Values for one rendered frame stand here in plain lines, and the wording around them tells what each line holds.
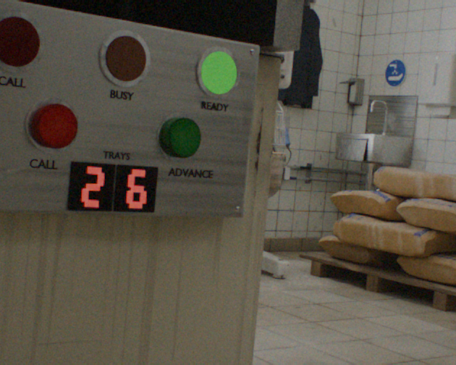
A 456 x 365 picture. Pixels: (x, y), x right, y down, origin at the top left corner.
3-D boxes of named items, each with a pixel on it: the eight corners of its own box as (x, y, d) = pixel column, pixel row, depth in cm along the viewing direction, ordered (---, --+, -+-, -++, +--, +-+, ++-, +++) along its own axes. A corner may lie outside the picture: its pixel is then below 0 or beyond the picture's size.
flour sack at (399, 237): (324, 240, 460) (327, 211, 459) (370, 239, 487) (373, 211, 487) (425, 261, 406) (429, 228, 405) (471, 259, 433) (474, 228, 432)
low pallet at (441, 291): (297, 271, 482) (299, 253, 482) (383, 267, 532) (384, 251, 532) (462, 316, 388) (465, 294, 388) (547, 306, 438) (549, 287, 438)
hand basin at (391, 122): (448, 219, 520) (465, 55, 514) (410, 218, 497) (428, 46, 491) (344, 201, 599) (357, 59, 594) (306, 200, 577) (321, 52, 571)
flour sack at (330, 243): (365, 268, 444) (368, 242, 444) (314, 256, 477) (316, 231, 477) (443, 265, 489) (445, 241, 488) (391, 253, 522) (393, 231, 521)
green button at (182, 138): (155, 155, 58) (158, 115, 58) (189, 158, 60) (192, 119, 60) (166, 156, 57) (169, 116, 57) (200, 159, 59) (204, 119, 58)
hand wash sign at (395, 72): (405, 87, 554) (408, 59, 553) (404, 87, 554) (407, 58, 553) (384, 87, 571) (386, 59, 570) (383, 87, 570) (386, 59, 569)
